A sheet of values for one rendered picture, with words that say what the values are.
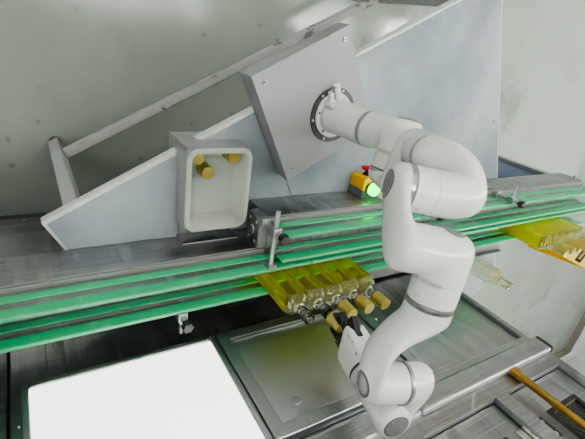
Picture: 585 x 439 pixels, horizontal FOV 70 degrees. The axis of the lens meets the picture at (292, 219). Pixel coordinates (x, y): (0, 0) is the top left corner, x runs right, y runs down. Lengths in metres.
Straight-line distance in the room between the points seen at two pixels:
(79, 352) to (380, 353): 0.75
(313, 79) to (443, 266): 0.67
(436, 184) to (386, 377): 0.34
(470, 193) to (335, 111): 0.52
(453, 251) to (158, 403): 0.68
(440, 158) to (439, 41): 0.79
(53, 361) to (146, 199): 0.44
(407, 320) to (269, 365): 0.46
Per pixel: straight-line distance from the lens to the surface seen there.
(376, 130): 1.05
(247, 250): 1.18
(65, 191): 1.34
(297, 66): 1.14
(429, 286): 0.72
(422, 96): 1.56
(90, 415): 1.01
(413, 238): 0.67
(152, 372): 1.07
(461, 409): 1.20
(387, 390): 0.79
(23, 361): 1.21
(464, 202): 0.77
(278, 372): 1.09
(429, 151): 0.82
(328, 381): 1.09
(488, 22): 1.74
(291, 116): 1.16
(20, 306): 1.04
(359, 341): 0.95
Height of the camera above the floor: 1.78
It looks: 48 degrees down
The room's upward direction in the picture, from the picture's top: 130 degrees clockwise
